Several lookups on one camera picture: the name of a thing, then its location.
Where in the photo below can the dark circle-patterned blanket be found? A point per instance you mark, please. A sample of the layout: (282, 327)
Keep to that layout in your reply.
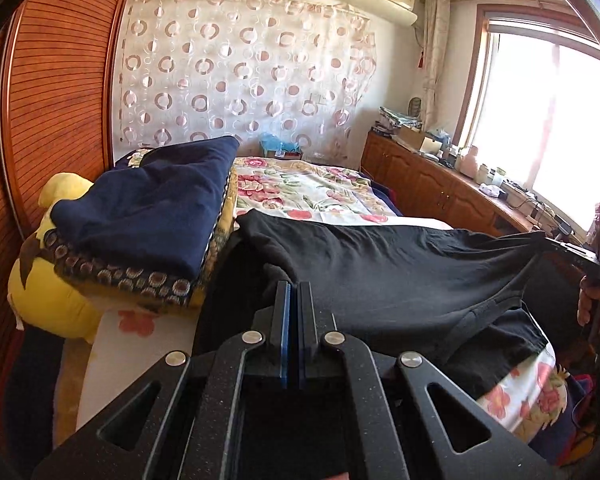
(130, 280)

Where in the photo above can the sheer circle-patterned curtain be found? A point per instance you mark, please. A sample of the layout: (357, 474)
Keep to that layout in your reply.
(230, 65)

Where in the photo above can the wooden side cabinet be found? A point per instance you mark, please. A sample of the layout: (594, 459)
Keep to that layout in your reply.
(430, 182)

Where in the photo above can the blue plastic bag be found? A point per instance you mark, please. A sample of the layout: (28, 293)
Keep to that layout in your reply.
(280, 144)

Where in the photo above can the red tassel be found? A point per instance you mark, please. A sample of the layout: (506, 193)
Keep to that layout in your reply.
(421, 57)

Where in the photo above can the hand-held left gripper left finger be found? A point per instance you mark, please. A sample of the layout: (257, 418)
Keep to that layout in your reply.
(286, 340)

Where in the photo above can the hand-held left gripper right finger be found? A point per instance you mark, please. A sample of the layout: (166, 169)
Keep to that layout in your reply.
(306, 340)

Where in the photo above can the person's right hand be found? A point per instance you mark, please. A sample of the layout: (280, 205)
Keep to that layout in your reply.
(586, 305)

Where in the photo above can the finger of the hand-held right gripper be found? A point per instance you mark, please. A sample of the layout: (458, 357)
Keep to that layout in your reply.
(565, 252)

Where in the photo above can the stack of folded cloths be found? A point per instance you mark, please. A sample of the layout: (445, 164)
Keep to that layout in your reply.
(400, 117)

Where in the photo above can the black printed t-shirt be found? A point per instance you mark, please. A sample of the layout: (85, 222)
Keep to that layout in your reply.
(395, 280)

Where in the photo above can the navy blue folded garment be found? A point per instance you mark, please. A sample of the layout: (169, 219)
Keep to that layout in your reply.
(150, 205)

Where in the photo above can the wooden framed window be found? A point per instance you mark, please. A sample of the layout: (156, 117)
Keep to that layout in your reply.
(540, 120)

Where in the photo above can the yellow plush toy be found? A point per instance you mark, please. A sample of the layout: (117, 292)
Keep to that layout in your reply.
(60, 305)

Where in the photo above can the wooden louvred wardrobe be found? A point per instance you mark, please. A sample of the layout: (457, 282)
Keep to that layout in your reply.
(40, 110)

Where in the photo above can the cream patterned side curtain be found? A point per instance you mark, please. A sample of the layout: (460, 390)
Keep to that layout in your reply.
(435, 60)

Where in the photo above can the dark blue blanket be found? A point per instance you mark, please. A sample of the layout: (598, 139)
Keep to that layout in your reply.
(380, 195)

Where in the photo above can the cardboard box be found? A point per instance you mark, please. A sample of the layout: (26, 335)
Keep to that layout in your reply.
(415, 136)

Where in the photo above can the pale pink bottle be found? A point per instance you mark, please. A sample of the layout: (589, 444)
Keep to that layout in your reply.
(470, 162)

